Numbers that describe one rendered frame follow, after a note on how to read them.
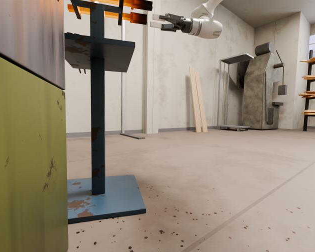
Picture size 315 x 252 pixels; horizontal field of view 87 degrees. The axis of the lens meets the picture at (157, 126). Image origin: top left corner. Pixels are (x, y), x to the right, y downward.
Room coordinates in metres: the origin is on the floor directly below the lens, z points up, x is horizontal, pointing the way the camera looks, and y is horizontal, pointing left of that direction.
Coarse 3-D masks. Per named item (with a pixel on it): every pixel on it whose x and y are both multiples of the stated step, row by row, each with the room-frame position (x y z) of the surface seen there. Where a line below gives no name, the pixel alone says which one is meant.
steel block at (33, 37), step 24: (0, 0) 0.19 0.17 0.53; (24, 0) 0.24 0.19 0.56; (48, 0) 0.35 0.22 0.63; (0, 24) 0.19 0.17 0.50; (24, 24) 0.24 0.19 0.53; (48, 24) 0.34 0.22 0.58; (0, 48) 0.18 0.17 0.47; (24, 48) 0.24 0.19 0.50; (48, 48) 0.34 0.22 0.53; (48, 72) 0.33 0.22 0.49
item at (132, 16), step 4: (68, 4) 0.86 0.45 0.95; (68, 8) 0.86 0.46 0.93; (72, 8) 0.87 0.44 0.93; (80, 8) 0.88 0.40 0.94; (84, 8) 0.88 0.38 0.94; (88, 8) 0.89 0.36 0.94; (80, 12) 0.90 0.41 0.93; (84, 12) 0.90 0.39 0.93; (88, 12) 0.89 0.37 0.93; (104, 12) 0.90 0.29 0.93; (108, 12) 0.91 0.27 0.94; (112, 12) 0.91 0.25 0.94; (132, 12) 0.93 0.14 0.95; (104, 16) 0.93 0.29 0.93; (108, 16) 0.93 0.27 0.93; (112, 16) 0.93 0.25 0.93; (116, 16) 0.93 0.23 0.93; (124, 16) 0.93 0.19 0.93; (128, 16) 0.93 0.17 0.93; (132, 16) 0.93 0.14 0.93; (136, 16) 0.95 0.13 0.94; (140, 16) 0.96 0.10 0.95; (144, 16) 0.96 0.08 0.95; (132, 20) 0.94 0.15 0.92; (136, 20) 0.94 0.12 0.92; (140, 20) 0.96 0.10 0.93; (144, 20) 0.96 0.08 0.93; (144, 24) 0.98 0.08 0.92
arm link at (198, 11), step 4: (212, 0) 1.07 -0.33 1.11; (216, 0) 1.06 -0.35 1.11; (220, 0) 1.05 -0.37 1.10; (204, 4) 1.08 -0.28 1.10; (208, 4) 1.08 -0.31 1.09; (212, 4) 1.07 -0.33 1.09; (216, 4) 1.08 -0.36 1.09; (196, 8) 1.12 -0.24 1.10; (200, 8) 1.09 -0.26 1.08; (204, 8) 1.08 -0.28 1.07; (208, 8) 1.08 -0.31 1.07; (212, 8) 1.09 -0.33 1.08; (192, 12) 1.15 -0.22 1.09; (196, 12) 1.11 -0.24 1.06; (200, 12) 1.08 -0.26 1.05; (204, 12) 1.08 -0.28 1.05; (208, 12) 1.08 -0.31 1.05; (212, 12) 1.10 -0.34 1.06; (192, 16) 1.14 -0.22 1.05; (196, 16) 1.10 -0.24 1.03
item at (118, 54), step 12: (72, 36) 0.58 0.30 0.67; (84, 36) 0.59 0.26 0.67; (72, 48) 0.67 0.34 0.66; (84, 48) 0.66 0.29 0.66; (96, 48) 0.66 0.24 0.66; (108, 48) 0.66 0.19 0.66; (120, 48) 0.66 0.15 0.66; (132, 48) 0.65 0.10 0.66; (72, 60) 0.81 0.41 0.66; (84, 60) 0.81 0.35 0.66; (108, 60) 0.80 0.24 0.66; (120, 60) 0.80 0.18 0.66
